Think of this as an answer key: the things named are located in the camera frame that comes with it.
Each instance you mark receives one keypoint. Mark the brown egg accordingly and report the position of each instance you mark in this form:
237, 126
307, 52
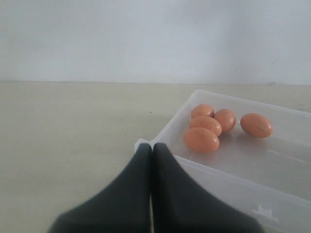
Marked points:
207, 123
201, 140
256, 125
202, 110
226, 119

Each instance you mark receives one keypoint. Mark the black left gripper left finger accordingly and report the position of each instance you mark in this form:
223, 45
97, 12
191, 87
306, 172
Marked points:
122, 207

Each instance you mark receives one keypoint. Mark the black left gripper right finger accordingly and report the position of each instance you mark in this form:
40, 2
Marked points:
181, 205

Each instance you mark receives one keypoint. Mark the clear plastic drawer bin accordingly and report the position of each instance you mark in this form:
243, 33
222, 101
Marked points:
269, 179

